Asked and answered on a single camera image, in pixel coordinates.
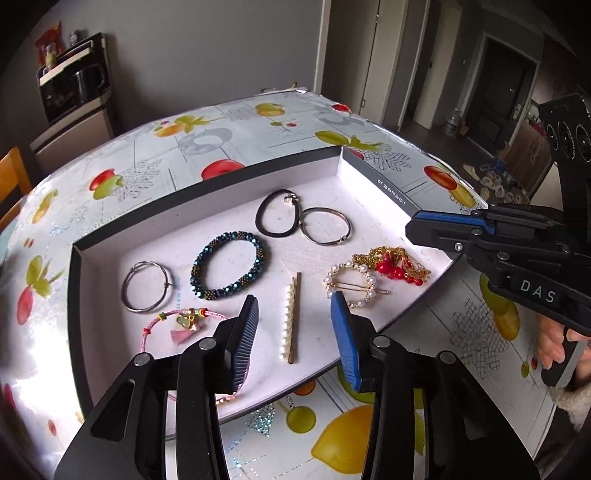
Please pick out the pearl hair pin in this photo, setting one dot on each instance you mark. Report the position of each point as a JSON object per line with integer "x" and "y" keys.
{"x": 288, "y": 318}

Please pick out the white cabinet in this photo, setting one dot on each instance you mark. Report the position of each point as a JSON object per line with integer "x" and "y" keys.
{"x": 74, "y": 138}

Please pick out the black countertop appliance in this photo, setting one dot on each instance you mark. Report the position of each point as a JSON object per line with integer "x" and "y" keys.
{"x": 69, "y": 83}

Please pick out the round pearl hair clip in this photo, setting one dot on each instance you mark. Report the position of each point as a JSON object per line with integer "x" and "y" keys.
{"x": 333, "y": 272}

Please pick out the silver bangle with clasp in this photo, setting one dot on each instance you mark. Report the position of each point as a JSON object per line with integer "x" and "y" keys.
{"x": 347, "y": 226}

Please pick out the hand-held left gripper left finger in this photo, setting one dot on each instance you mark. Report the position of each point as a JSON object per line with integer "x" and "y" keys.
{"x": 242, "y": 350}

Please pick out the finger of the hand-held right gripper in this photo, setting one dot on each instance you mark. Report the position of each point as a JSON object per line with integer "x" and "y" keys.
{"x": 461, "y": 219}
{"x": 452, "y": 240}

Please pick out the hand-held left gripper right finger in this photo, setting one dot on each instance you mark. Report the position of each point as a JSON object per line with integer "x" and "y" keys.
{"x": 346, "y": 346}

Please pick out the wooden chair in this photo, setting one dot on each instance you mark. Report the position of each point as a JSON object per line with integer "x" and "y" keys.
{"x": 14, "y": 180}

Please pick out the white shallow box tray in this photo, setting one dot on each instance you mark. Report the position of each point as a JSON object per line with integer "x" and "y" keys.
{"x": 221, "y": 217}

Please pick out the dark entrance door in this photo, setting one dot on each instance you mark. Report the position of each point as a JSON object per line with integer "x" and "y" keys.
{"x": 505, "y": 92}

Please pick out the thin double silver bangle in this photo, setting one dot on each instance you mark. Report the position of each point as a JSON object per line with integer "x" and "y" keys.
{"x": 127, "y": 297}

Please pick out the fruit printed tablecloth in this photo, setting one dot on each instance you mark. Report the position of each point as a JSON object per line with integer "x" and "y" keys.
{"x": 184, "y": 138}

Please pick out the person's right hand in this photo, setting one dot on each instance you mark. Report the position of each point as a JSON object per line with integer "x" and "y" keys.
{"x": 550, "y": 344}

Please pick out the white door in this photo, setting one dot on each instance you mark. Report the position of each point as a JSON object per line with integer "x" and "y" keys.
{"x": 383, "y": 60}

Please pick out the small bottle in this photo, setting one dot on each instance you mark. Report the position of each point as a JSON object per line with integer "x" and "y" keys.
{"x": 74, "y": 37}

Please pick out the brown cardboard box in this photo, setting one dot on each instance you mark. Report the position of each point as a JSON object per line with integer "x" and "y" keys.
{"x": 528, "y": 152}

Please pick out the pile of slippers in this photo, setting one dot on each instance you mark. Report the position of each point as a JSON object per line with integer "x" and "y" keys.
{"x": 494, "y": 180}

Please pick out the water jug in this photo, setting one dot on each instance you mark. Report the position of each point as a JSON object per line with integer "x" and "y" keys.
{"x": 453, "y": 122}

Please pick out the red snack packet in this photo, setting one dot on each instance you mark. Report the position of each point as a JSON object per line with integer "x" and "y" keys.
{"x": 48, "y": 39}

